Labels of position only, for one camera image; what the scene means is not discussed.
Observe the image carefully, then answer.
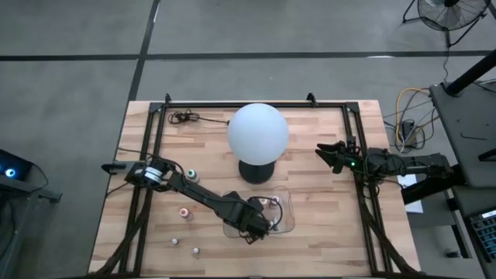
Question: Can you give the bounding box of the black diagonal pole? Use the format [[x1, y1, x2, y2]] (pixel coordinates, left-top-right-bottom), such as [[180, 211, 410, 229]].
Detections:
[[445, 50, 496, 97]]

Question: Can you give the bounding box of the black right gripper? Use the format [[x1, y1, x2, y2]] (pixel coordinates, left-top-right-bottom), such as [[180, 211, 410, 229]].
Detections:
[[314, 139, 367, 175]]

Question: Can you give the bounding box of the yellow floor cable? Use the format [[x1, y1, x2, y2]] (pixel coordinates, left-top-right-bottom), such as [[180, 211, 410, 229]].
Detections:
[[394, 87, 432, 147]]

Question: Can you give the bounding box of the black aluminium table frame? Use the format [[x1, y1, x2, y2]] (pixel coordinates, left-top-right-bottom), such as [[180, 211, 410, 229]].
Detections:
[[91, 100, 419, 279]]

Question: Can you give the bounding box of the dark grey equipment cart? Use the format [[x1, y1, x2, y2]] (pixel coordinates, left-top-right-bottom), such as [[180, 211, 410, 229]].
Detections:
[[0, 174, 63, 279]]

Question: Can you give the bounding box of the grey desk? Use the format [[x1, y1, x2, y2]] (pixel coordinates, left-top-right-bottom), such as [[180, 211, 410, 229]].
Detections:
[[429, 79, 496, 189]]

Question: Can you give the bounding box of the black power strip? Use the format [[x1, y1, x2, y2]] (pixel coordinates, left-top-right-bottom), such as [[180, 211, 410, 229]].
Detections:
[[401, 119, 419, 149]]

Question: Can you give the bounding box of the white paper sheet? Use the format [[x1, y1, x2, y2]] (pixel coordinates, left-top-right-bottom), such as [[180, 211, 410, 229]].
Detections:
[[397, 174, 425, 215]]

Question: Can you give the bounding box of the grey side table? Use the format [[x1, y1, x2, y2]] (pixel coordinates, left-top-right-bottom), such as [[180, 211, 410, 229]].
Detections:
[[445, 185, 496, 279]]

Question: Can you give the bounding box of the black floor fan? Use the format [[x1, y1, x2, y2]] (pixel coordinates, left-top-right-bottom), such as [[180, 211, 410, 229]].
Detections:
[[401, 0, 490, 50]]

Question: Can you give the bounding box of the black computer with blue light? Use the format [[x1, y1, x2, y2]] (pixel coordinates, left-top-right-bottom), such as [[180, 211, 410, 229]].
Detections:
[[0, 149, 34, 183]]

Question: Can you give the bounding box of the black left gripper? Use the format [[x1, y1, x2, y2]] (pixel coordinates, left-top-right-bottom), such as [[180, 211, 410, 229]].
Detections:
[[223, 189, 271, 246]]

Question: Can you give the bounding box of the black left wrist camera cable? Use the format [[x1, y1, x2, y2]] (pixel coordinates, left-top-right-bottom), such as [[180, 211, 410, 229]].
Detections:
[[247, 195, 285, 233]]

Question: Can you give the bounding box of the white globe table lamp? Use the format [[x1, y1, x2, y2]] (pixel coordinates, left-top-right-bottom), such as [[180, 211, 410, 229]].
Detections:
[[226, 102, 291, 185]]

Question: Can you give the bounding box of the black desk support beam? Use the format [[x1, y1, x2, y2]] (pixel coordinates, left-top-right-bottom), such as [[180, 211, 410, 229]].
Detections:
[[401, 170, 468, 205]]

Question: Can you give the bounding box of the black lamp power cable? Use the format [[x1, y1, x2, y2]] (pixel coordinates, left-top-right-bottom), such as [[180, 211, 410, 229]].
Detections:
[[167, 108, 232, 126]]

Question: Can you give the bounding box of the backlit keyboard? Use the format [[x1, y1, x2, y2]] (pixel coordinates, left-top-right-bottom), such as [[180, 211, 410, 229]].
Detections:
[[468, 208, 496, 268]]

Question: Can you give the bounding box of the clear plastic bin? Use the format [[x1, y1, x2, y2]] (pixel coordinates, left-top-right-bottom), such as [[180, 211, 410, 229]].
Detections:
[[222, 184, 296, 239]]

